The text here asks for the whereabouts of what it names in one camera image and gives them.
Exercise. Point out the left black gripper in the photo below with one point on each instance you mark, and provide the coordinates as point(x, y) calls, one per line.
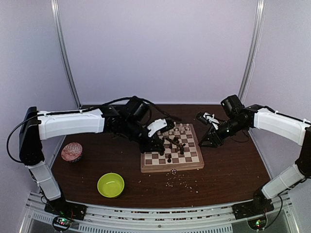
point(152, 142)

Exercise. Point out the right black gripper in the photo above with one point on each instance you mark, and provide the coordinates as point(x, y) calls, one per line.
point(213, 136)

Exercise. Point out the dark pawn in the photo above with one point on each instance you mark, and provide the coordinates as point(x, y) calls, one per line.
point(169, 158)

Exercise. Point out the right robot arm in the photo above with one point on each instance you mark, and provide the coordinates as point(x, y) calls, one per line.
point(262, 118)

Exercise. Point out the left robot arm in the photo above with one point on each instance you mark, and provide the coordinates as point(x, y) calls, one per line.
point(121, 117)

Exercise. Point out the pile of dark chess pieces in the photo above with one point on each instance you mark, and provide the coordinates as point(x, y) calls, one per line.
point(179, 147)

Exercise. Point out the wooden chess board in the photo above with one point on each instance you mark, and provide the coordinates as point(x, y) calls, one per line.
point(192, 158)

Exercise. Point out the green plastic bowl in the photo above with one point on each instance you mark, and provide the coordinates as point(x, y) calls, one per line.
point(110, 185)

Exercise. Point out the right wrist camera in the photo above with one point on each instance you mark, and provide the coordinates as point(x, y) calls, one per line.
point(208, 119)

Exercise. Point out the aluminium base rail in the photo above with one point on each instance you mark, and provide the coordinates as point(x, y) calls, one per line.
point(205, 219)

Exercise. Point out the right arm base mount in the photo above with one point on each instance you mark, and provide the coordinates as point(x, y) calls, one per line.
point(254, 212)

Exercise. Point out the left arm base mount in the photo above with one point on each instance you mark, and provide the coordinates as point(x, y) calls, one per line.
point(64, 219)

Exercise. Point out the right aluminium frame post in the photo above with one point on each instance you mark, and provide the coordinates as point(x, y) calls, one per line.
point(254, 46)

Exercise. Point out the aluminium frame post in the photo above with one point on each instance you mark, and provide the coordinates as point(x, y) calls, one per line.
point(63, 51)
point(254, 46)

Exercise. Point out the left aluminium frame post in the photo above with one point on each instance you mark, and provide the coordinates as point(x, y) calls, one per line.
point(63, 51)

